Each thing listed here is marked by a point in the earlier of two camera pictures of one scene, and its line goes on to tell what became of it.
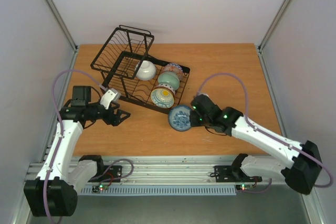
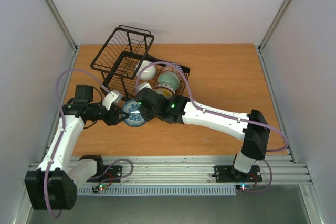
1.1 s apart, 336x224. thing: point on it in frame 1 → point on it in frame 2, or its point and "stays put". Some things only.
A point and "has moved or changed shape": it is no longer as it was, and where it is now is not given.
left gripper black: x=116 y=121 stays put
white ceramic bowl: x=147 y=71 stays put
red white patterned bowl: x=166 y=85 stays put
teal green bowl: x=169 y=78 stays put
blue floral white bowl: x=179 y=118 has moved or changed shape
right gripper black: x=196 y=118 → x=146 y=107
